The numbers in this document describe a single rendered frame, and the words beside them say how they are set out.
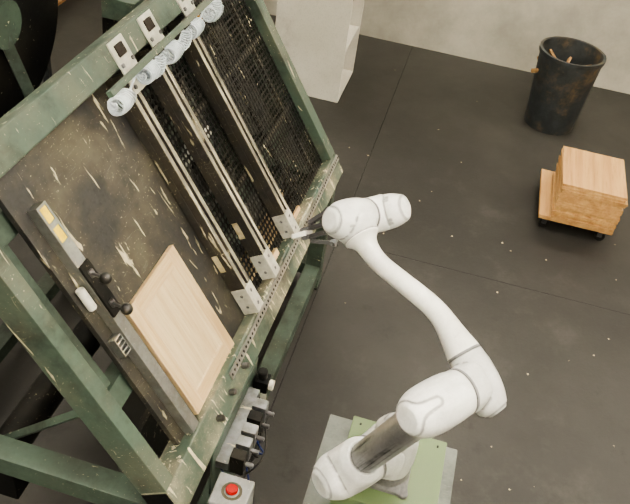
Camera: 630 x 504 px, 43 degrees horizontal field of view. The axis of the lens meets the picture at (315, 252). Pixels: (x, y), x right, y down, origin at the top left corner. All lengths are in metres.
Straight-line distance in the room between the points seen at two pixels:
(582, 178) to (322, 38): 2.27
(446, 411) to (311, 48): 4.70
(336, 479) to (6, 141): 1.39
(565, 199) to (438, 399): 3.57
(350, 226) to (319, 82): 4.47
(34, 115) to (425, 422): 1.38
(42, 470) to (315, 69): 4.39
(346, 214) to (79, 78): 0.98
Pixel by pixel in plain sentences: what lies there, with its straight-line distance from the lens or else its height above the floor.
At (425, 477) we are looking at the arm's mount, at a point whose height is 0.83.
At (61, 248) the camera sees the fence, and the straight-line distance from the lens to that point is 2.48.
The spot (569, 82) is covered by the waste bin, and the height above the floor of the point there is 0.50.
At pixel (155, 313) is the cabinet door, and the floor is 1.22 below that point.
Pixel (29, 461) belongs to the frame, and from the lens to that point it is 2.96.
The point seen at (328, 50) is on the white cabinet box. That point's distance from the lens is 6.44.
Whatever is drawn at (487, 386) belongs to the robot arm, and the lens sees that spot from 2.19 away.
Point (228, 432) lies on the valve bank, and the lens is 3.05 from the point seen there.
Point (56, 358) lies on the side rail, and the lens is 2.41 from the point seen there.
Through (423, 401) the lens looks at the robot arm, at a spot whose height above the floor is 1.62.
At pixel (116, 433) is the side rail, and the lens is 2.55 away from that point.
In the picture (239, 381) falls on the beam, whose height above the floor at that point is 0.84.
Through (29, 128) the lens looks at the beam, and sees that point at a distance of 2.42.
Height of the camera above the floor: 3.16
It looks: 39 degrees down
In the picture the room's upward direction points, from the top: 9 degrees clockwise
